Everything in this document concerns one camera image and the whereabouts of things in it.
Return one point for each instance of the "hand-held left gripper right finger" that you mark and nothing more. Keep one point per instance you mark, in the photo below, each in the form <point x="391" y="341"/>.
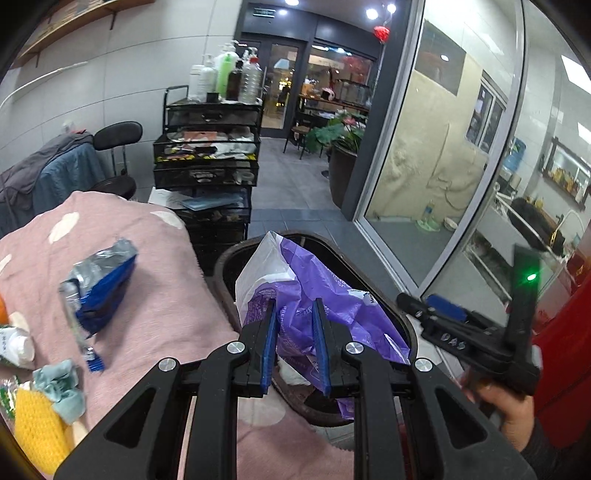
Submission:
<point x="323" y="353"/>

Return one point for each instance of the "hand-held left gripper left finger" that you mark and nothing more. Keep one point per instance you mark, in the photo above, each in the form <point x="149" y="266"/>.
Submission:
<point x="268" y="344"/>

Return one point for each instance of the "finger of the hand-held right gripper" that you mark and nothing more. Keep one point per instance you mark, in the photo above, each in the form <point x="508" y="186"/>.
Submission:
<point x="445" y="305"/>
<point x="408" y="303"/>

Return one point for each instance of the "purple and white plastic bag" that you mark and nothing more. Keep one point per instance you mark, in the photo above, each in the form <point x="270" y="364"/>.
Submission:
<point x="314" y="286"/>

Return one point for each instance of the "black waste bin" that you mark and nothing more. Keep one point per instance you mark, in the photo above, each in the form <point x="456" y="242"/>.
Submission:
<point x="226" y="272"/>

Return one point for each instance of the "person's right forearm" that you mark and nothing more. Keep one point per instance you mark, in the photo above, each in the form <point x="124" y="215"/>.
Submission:
<point x="549" y="454"/>

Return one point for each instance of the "person's right hand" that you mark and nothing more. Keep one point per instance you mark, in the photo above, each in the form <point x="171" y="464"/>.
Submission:
<point x="501" y="410"/>

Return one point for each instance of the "person's red garment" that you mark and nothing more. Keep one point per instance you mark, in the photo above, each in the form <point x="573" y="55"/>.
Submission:
<point x="565" y="369"/>

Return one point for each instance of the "small bottle on floor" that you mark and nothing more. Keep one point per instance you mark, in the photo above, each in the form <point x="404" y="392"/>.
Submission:
<point x="429" y="213"/>

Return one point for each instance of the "pink polka-dot blanket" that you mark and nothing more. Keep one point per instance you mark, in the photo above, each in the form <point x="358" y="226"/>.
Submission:
<point x="152" y="277"/>

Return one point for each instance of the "dark plant pot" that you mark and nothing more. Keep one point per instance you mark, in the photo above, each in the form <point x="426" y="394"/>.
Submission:
<point x="344" y="177"/>

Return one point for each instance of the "blue water jug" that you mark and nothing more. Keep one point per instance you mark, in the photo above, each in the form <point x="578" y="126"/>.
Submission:
<point x="515" y="158"/>

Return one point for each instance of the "glass partition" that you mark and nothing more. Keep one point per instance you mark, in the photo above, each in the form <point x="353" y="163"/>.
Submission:
<point x="438" y="138"/>

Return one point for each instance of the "black mesh drawer cart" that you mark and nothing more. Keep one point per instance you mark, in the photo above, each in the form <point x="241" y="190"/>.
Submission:
<point x="207" y="177"/>

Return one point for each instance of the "blue and silver snack packet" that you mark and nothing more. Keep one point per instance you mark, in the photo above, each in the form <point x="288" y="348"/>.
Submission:
<point x="99" y="288"/>

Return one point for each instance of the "white paper sheet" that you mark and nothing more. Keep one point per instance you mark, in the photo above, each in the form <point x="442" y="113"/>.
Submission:
<point x="162" y="197"/>

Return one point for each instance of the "green potted plant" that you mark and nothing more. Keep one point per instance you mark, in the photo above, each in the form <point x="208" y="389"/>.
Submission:
<point x="337" y="131"/>

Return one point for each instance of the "small wooden stool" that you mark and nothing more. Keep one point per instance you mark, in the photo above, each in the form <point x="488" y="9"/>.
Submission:
<point x="298" y="131"/>

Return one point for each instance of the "teal crumpled cloth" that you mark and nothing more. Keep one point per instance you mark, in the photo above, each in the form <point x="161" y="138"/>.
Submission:
<point x="62" y="387"/>

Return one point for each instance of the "wooden display counter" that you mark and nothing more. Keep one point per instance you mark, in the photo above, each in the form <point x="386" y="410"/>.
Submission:
<point x="332" y="99"/>

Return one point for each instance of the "yellow mesh sponge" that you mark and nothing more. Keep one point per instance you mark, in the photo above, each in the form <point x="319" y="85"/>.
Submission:
<point x="39" y="429"/>

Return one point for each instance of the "white tube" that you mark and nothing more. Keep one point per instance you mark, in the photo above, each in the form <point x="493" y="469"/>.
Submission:
<point x="18" y="346"/>

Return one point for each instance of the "small black jar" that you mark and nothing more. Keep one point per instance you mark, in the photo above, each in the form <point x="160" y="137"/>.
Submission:
<point x="212" y="97"/>

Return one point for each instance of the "black round chair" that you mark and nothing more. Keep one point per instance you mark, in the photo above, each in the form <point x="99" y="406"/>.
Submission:
<point x="115" y="137"/>

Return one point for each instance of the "massage bed with blue cover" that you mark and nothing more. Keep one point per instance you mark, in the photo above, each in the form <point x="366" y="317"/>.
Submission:
<point x="64" y="184"/>

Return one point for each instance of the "dark brown bottle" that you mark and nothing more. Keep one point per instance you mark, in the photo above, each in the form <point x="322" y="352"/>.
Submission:
<point x="236" y="82"/>

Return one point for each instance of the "clear plastic bottle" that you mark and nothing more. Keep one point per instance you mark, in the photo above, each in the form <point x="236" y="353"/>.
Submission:
<point x="252" y="79"/>

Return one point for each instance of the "green and white packet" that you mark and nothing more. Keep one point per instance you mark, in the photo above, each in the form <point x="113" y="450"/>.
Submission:
<point x="7" y="394"/>

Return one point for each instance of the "orange object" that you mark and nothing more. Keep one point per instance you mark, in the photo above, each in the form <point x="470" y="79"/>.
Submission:
<point x="2" y="310"/>

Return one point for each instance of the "red hanging ornament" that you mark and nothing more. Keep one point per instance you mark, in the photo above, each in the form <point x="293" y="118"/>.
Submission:
<point x="381" y="33"/>

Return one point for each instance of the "white pump bottle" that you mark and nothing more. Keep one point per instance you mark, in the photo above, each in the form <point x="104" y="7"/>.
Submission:
<point x="208" y="78"/>

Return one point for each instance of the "green pump bottle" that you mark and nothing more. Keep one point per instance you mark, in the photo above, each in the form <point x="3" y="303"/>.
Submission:
<point x="227" y="69"/>

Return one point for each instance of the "grey towel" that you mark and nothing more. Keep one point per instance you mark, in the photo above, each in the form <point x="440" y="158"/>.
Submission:
<point x="32" y="166"/>

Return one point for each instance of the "green exit sign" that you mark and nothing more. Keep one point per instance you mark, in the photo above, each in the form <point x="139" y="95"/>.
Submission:
<point x="263" y="13"/>

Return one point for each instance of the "white curved lamp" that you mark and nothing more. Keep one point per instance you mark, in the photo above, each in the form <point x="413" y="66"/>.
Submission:
<point x="46" y="76"/>

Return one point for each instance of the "wooden wall shelf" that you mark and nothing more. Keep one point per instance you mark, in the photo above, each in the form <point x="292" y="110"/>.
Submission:
<point x="69" y="23"/>

